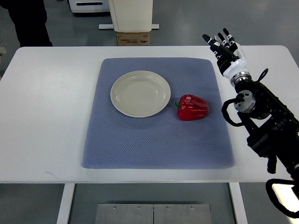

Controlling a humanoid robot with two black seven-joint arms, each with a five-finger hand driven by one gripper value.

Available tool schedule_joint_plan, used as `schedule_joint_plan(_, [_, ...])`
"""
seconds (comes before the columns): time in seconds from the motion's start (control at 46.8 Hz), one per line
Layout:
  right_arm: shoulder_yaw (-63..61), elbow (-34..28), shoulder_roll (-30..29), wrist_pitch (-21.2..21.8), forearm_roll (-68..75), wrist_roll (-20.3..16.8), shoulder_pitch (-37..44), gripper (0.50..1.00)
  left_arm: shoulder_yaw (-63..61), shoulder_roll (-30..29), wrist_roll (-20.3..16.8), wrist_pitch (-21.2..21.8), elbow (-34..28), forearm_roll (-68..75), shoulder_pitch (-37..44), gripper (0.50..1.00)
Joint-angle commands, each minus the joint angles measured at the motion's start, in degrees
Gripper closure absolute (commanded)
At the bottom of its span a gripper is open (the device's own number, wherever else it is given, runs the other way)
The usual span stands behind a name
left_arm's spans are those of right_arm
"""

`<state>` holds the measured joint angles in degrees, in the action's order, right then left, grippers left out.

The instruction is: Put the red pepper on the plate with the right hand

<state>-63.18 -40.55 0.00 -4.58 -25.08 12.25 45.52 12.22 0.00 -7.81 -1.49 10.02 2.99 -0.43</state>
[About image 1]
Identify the cardboard box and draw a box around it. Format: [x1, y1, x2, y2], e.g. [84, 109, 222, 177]
[116, 32, 150, 46]

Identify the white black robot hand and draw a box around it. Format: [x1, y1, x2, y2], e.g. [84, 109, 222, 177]
[202, 28, 248, 80]

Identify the person in black trousers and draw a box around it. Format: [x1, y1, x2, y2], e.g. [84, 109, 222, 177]
[0, 0, 53, 47]

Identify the white cabinet column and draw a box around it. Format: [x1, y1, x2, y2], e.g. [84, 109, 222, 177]
[108, 0, 153, 33]

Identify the cream round plate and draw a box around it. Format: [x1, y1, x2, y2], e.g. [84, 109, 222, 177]
[110, 70, 171, 118]

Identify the white table foot bar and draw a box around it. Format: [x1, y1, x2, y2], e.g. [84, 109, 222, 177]
[98, 24, 160, 30]

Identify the red bell pepper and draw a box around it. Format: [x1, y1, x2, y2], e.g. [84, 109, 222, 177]
[174, 94, 209, 121]

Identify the white appliance with slot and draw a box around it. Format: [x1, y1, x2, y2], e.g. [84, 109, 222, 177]
[68, 0, 109, 13]

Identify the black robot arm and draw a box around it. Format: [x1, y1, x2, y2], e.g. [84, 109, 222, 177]
[221, 69, 299, 218]

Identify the white table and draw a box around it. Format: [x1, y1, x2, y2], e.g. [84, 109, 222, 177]
[0, 45, 299, 224]

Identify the blue textured mat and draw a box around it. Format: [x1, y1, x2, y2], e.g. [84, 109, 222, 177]
[82, 57, 235, 169]

